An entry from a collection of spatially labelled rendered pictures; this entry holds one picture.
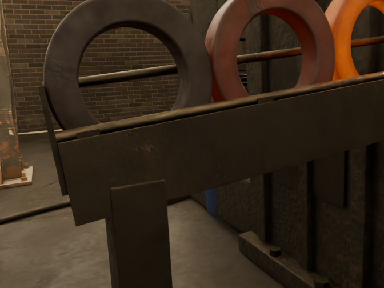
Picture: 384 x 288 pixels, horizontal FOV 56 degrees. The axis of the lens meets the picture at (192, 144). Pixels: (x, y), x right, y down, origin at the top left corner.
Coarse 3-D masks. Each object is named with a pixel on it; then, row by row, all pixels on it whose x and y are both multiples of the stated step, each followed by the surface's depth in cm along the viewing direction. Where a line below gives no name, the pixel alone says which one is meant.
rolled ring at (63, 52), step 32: (96, 0) 36; (128, 0) 37; (160, 0) 39; (64, 32) 35; (96, 32) 37; (160, 32) 39; (192, 32) 40; (64, 64) 36; (192, 64) 41; (64, 96) 36; (192, 96) 41; (64, 128) 37
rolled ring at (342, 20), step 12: (336, 0) 51; (348, 0) 49; (360, 0) 50; (372, 0) 50; (336, 12) 49; (348, 12) 49; (360, 12) 50; (336, 24) 49; (348, 24) 49; (336, 36) 49; (348, 36) 50; (336, 48) 49; (348, 48) 50; (336, 60) 49; (348, 60) 50; (336, 72) 50; (348, 72) 50
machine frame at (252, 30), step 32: (320, 0) 95; (256, 32) 118; (288, 32) 108; (352, 32) 86; (256, 64) 120; (288, 64) 108; (320, 160) 100; (352, 160) 87; (256, 192) 135; (288, 192) 117; (320, 192) 101; (352, 192) 88; (256, 224) 137; (288, 224) 119; (320, 224) 104; (352, 224) 89; (256, 256) 128; (288, 256) 120; (320, 256) 106; (352, 256) 90
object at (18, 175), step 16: (0, 0) 274; (0, 16) 249; (0, 32) 247; (0, 48) 250; (0, 64) 253; (0, 80) 254; (0, 96) 256; (0, 112) 257; (0, 128) 258; (16, 128) 288; (0, 144) 260; (16, 144) 263; (0, 160) 259; (16, 160) 265; (0, 176) 255; (16, 176) 266; (32, 176) 278
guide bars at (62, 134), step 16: (336, 80) 47; (352, 80) 48; (368, 80) 49; (256, 96) 43; (272, 96) 43; (288, 96) 44; (176, 112) 39; (192, 112) 40; (208, 112) 40; (80, 128) 36; (96, 128) 36; (112, 128) 36; (128, 128) 37
